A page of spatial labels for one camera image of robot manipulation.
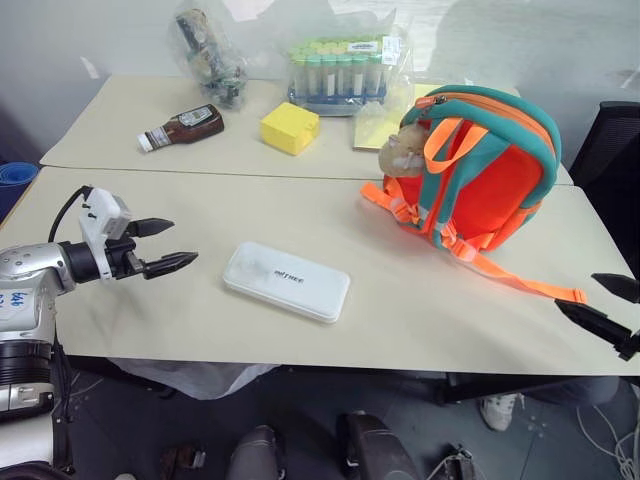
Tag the grey rounded shape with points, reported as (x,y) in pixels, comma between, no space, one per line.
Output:
(255,452)

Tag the blue rolled mat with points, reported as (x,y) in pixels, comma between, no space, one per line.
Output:
(17,182)

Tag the bagged test tube rack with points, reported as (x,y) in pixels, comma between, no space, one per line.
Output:
(340,75)

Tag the black office chair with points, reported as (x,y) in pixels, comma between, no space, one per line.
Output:
(607,155)

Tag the black rounded shape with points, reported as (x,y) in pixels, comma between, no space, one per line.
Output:
(375,447)

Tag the black table frame bar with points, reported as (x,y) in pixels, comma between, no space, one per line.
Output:
(525,387)

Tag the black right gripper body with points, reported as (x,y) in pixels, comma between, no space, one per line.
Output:
(631,345)

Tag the orange and teal backpack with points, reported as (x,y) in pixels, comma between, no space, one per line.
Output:
(490,185)

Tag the white shoe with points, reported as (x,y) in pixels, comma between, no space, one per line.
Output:
(500,410)

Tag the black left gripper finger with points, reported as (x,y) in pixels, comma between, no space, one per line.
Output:
(170,262)
(152,226)

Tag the white plastic sheet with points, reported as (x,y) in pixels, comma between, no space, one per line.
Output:
(200,377)

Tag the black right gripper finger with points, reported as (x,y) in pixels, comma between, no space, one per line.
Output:
(592,317)
(622,287)

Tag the yellow sponge block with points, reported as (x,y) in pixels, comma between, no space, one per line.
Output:
(287,127)

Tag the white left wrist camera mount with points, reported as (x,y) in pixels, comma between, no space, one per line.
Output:
(102,210)

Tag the white case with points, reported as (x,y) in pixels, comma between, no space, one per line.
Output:
(287,282)

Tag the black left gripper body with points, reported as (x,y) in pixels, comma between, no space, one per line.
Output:
(122,257)

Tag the brown sauce bottle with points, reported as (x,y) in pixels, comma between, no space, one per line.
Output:
(187,125)

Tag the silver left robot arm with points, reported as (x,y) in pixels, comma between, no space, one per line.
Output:
(30,270)

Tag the clear bag of bottles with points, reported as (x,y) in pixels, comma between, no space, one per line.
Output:
(212,60)

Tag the yellow notepad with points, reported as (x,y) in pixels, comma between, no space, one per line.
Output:
(370,132)

